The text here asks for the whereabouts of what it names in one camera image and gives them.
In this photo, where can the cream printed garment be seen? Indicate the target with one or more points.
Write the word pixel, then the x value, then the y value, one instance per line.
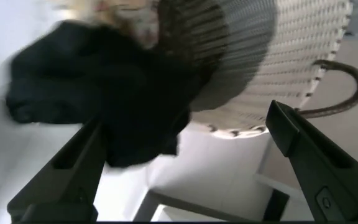
pixel 129 15

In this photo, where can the black t-shirt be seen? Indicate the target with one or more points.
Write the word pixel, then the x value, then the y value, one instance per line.
pixel 120 93

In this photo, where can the white laundry basket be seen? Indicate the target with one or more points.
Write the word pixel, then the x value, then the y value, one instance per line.
pixel 291 62

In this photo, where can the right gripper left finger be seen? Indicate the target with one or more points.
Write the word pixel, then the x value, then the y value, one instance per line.
pixel 57 186

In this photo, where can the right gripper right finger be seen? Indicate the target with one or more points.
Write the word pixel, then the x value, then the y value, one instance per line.
pixel 328 174

